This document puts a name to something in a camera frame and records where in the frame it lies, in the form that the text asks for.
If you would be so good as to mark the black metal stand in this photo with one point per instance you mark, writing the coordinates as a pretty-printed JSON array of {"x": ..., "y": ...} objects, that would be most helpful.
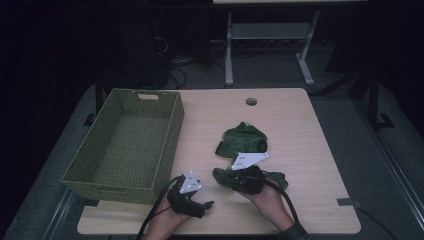
[{"x": 374, "y": 100}]

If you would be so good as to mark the person's right hand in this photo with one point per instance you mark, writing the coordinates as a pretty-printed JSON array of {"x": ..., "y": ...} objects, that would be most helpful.
[{"x": 271, "y": 206}]

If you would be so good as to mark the green woven basket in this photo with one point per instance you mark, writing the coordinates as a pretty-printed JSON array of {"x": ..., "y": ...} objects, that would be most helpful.
[{"x": 130, "y": 150}]

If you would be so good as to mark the grey tape strip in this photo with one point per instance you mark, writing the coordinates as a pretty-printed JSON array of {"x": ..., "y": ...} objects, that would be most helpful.
[{"x": 346, "y": 202}]

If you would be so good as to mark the black wristband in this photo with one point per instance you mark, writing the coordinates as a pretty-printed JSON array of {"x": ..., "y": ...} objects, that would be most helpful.
[{"x": 295, "y": 233}]

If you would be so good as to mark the grey metal stand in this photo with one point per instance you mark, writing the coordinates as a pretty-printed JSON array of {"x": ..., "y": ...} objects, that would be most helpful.
[{"x": 268, "y": 31}]

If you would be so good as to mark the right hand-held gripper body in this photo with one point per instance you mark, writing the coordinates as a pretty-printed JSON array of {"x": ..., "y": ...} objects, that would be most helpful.
[{"x": 248, "y": 181}]

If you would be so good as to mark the person's left hand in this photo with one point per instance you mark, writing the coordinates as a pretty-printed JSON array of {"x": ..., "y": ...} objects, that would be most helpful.
[{"x": 165, "y": 221}]

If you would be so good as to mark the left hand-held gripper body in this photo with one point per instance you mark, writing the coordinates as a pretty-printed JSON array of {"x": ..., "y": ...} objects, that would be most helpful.
[{"x": 183, "y": 201}]

